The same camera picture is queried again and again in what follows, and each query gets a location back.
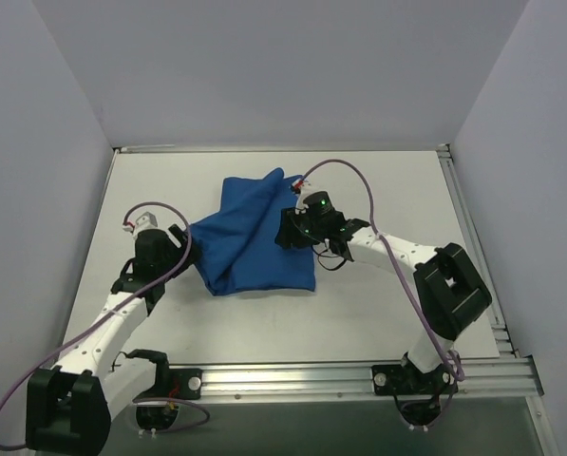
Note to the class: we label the blue surgical cloth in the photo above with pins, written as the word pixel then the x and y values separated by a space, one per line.
pixel 237 243

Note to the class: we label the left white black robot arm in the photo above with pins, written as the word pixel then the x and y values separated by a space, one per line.
pixel 70 407

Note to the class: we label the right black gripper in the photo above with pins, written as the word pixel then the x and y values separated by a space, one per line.
pixel 289 228

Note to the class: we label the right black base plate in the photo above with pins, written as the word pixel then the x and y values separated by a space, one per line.
pixel 395 379

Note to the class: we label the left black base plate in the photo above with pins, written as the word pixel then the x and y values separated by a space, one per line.
pixel 185 384

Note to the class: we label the front aluminium rail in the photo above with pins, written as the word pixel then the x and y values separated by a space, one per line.
pixel 350 381

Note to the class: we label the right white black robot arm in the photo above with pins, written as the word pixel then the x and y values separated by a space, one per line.
pixel 445 288

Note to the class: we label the back aluminium rail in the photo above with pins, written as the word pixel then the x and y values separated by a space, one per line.
pixel 146 149

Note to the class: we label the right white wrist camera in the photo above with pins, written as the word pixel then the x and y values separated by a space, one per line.
pixel 302 189

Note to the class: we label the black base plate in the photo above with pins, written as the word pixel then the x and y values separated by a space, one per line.
pixel 185 384
pixel 395 379

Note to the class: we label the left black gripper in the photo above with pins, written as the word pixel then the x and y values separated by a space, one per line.
pixel 179 237

